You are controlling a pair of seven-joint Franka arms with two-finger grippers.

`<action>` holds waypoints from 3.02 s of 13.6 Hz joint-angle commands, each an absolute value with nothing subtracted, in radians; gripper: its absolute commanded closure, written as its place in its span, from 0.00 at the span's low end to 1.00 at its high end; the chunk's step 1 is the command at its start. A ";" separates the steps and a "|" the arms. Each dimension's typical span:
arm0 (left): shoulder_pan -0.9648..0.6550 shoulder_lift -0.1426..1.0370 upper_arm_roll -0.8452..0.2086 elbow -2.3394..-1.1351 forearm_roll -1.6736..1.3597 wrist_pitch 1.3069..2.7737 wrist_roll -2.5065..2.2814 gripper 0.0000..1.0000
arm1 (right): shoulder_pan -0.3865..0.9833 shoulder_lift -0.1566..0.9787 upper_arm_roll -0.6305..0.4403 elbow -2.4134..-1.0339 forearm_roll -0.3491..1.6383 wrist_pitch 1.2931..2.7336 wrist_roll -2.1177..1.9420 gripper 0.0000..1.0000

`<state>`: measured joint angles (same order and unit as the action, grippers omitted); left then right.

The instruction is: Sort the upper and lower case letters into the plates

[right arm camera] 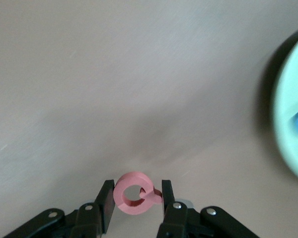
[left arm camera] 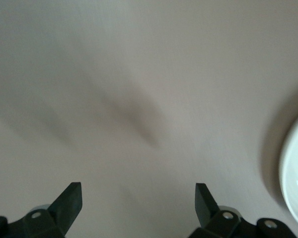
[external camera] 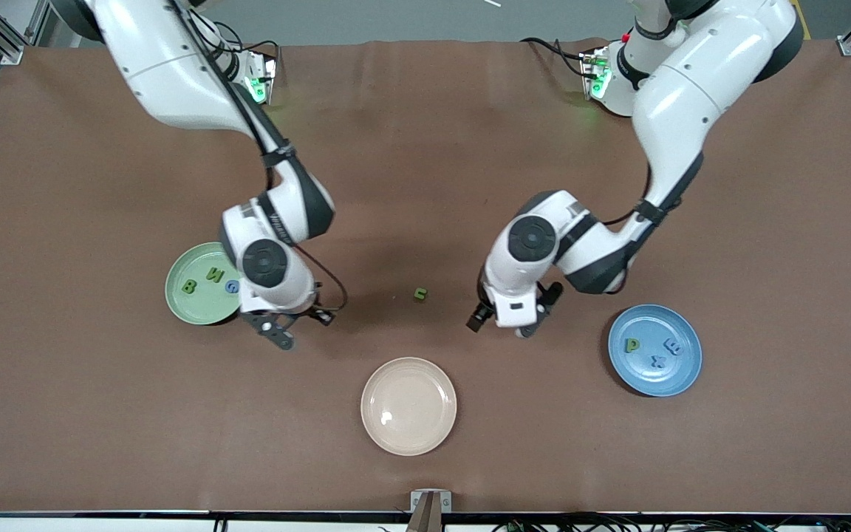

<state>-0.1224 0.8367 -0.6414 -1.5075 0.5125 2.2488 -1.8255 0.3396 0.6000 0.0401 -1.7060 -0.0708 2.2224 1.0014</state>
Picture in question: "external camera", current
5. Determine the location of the green plate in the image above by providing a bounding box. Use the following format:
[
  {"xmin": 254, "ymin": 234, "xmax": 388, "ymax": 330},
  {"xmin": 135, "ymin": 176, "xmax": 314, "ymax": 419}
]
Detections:
[{"xmin": 165, "ymin": 242, "xmax": 245, "ymax": 326}]

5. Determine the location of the beige plate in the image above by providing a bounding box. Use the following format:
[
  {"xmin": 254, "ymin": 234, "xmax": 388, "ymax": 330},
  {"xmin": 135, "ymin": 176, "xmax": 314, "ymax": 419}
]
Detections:
[{"xmin": 360, "ymin": 357, "xmax": 458, "ymax": 457}]

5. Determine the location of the blue plate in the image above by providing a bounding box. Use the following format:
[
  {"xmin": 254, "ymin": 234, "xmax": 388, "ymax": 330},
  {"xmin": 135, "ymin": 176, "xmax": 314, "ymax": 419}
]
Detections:
[{"xmin": 608, "ymin": 304, "xmax": 703, "ymax": 398}]

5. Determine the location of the brown table mat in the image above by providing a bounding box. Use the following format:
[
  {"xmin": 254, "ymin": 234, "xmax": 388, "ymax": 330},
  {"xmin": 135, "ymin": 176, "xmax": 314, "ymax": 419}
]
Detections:
[{"xmin": 0, "ymin": 38, "xmax": 851, "ymax": 515}]

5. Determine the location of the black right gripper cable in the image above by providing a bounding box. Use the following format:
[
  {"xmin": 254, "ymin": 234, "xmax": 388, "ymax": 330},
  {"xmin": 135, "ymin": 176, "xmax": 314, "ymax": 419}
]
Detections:
[{"xmin": 293, "ymin": 244, "xmax": 349, "ymax": 315}]

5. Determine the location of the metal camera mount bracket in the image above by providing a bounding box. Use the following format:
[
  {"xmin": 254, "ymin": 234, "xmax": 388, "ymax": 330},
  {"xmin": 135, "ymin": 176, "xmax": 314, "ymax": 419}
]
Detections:
[{"xmin": 407, "ymin": 489, "xmax": 453, "ymax": 532}]

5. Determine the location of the black left arm base cable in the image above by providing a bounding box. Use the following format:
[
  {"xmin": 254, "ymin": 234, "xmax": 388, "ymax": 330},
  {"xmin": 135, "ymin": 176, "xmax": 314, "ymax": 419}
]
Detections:
[{"xmin": 520, "ymin": 37, "xmax": 589, "ymax": 75}]

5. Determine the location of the white table edge rail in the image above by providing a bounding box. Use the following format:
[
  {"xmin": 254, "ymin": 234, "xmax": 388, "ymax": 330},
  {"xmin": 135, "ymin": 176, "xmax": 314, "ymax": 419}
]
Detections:
[{"xmin": 0, "ymin": 510, "xmax": 851, "ymax": 532}]

